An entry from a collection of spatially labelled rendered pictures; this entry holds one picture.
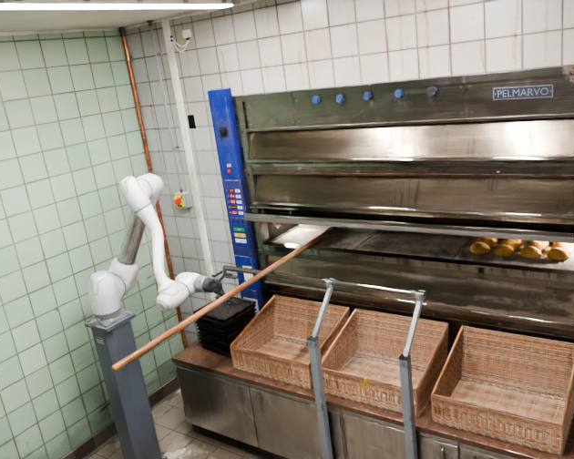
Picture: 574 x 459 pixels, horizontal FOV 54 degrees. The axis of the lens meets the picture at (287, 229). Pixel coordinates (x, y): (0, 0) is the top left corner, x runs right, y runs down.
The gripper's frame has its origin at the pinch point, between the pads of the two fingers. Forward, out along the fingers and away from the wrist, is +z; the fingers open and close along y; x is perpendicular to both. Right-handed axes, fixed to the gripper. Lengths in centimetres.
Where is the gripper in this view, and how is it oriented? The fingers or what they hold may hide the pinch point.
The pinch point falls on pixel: (237, 290)
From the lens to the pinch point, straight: 287.6
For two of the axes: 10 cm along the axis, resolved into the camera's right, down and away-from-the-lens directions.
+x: -5.6, 3.1, -7.7
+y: 1.3, 9.5, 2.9
